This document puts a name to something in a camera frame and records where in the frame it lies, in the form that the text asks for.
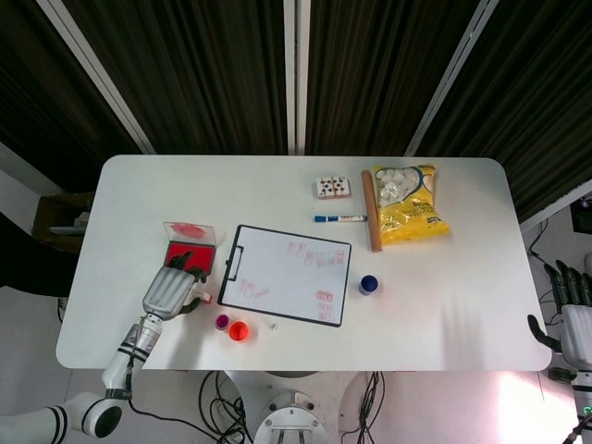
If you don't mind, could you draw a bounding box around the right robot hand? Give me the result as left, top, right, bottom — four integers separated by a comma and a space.
527, 261, 592, 366

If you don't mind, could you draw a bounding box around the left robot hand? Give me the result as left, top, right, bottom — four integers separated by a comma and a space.
141, 251, 207, 323

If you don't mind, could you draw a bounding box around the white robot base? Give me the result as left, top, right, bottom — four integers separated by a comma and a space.
253, 391, 327, 444

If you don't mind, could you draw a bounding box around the red ink pad clear lid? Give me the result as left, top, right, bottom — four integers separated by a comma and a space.
162, 221, 217, 278

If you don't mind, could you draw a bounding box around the black clipboard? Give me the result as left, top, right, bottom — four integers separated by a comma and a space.
217, 224, 353, 328

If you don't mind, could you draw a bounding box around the orange plastic cup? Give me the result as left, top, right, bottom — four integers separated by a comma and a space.
228, 321, 252, 343

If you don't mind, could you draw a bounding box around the white stamped paper sheet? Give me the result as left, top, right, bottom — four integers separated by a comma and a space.
223, 227, 349, 325

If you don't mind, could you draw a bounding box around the black box device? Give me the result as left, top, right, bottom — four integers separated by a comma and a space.
571, 196, 592, 232

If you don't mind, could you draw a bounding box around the brown cardboard box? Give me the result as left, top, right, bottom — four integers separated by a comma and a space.
31, 191, 93, 253

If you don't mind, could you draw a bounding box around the blue whiteboard marker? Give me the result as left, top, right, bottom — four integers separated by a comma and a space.
314, 214, 369, 224

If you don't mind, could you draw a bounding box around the playing card deck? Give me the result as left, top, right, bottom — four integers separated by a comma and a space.
315, 176, 353, 201

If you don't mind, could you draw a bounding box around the yellow snack bag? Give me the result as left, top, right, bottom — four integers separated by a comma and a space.
372, 163, 452, 247

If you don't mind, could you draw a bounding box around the wooden rolling stick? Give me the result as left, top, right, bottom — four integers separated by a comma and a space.
361, 169, 385, 253

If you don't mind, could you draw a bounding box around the black floor cable bundle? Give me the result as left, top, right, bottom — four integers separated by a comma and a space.
198, 370, 253, 444
356, 370, 388, 444

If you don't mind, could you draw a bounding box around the white partition frame post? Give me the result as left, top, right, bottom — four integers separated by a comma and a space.
36, 0, 157, 154
403, 0, 500, 157
283, 0, 312, 156

